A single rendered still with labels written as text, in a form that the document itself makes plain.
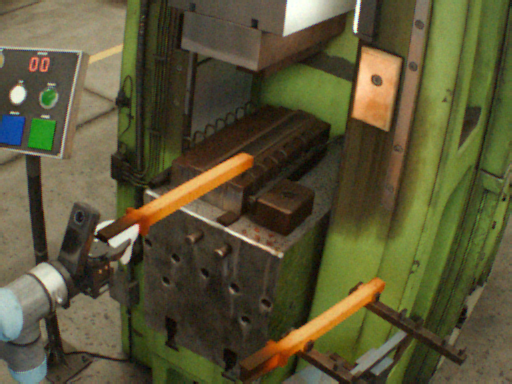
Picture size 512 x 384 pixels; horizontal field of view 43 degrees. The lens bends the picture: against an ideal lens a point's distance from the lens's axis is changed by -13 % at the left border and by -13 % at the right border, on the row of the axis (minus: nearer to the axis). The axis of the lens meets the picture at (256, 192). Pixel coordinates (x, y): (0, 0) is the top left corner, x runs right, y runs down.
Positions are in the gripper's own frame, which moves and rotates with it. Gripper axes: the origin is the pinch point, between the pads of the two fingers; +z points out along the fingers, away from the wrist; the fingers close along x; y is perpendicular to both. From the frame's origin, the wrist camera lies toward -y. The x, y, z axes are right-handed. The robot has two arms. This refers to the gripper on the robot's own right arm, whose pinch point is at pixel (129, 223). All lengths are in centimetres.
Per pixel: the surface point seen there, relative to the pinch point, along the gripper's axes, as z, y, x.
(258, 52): 40.6, -20.4, -2.6
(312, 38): 64, -19, -2
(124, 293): 53, 73, -46
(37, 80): 30, -1, -61
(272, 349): 6.3, 17.2, 27.5
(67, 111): 32, 5, -50
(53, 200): 113, 107, -144
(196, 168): 42.0, 12.1, -15.3
